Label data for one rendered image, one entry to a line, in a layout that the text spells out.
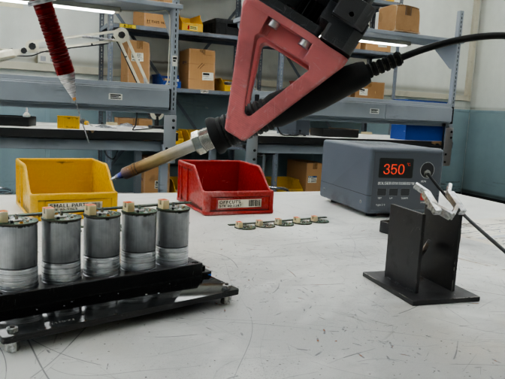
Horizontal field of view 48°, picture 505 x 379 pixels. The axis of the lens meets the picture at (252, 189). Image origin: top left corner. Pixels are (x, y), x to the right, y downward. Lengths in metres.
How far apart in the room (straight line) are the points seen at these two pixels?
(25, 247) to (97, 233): 0.05
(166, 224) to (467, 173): 6.31
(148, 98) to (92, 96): 0.26
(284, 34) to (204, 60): 4.29
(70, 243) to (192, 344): 0.10
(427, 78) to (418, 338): 5.94
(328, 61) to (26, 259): 0.21
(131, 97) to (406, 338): 2.42
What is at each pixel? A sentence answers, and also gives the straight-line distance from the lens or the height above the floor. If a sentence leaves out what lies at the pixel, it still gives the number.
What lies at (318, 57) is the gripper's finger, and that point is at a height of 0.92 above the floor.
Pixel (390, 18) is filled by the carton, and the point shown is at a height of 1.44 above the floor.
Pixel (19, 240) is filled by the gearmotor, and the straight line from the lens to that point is 0.37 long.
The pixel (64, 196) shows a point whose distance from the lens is 0.67.
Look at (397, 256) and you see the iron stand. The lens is 0.47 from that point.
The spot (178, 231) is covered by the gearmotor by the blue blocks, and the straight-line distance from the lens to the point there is 0.41.
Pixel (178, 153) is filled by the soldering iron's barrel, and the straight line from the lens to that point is 0.36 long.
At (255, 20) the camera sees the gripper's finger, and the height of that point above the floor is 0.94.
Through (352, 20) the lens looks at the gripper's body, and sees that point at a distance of 0.31.
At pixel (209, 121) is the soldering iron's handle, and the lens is 0.35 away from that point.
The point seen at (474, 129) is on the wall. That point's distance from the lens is 6.62.
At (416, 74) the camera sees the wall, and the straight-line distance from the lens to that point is 6.20.
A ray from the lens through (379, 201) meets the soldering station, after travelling 0.78.
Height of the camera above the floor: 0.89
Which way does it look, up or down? 8 degrees down
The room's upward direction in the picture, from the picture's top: 3 degrees clockwise
